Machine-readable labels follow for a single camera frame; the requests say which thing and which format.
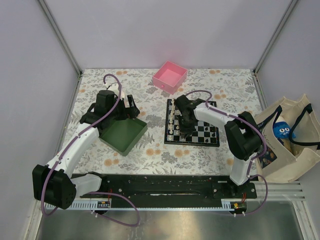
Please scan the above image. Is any blue cartoon face package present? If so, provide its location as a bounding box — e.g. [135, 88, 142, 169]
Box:
[272, 120, 291, 139]

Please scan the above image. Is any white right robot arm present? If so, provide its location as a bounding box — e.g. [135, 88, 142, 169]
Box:
[174, 95, 266, 198]

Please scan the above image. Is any green plastic tray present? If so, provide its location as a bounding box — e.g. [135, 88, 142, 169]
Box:
[99, 118, 148, 157]

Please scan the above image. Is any pink plastic box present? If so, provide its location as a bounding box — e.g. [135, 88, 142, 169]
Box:
[152, 61, 188, 95]

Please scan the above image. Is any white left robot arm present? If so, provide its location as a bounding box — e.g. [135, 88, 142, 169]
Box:
[32, 86, 140, 210]

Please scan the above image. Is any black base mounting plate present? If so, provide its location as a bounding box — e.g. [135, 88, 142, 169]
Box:
[82, 174, 257, 209]

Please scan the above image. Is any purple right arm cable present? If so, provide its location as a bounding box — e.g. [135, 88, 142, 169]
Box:
[184, 90, 270, 217]

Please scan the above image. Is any white slotted cable duct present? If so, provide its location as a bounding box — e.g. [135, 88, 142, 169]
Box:
[46, 199, 112, 210]

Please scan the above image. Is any aluminium rail frame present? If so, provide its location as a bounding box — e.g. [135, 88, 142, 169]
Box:
[253, 181, 306, 202]

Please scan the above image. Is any floral patterned table mat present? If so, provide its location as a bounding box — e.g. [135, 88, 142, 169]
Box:
[65, 69, 262, 175]

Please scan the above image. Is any cream canvas tote bag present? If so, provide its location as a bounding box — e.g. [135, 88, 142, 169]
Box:
[254, 95, 320, 184]

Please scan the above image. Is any black white chess board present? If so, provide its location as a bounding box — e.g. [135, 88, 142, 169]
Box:
[164, 99, 220, 147]

